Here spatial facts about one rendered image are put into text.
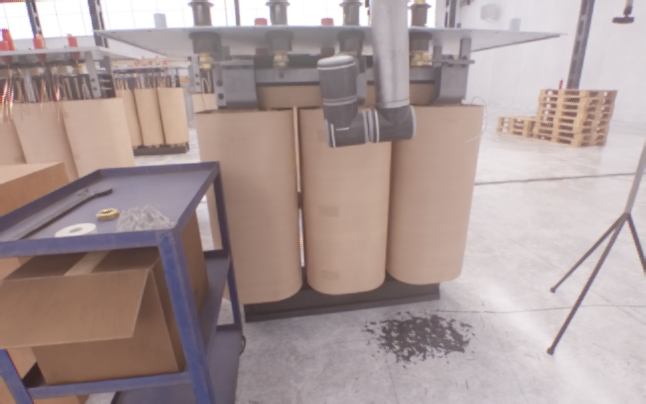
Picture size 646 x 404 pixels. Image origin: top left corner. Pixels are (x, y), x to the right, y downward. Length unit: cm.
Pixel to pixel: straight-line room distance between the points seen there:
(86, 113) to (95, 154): 35
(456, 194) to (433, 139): 29
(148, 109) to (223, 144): 583
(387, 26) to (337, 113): 26
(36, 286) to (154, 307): 22
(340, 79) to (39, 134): 299
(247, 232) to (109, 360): 73
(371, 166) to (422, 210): 34
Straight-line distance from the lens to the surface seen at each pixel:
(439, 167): 149
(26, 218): 105
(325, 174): 134
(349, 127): 97
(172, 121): 697
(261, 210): 136
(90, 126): 332
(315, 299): 176
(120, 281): 73
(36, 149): 359
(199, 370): 86
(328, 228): 142
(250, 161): 130
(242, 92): 131
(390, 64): 95
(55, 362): 96
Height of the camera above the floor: 115
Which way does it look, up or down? 20 degrees down
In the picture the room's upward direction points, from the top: 1 degrees counter-clockwise
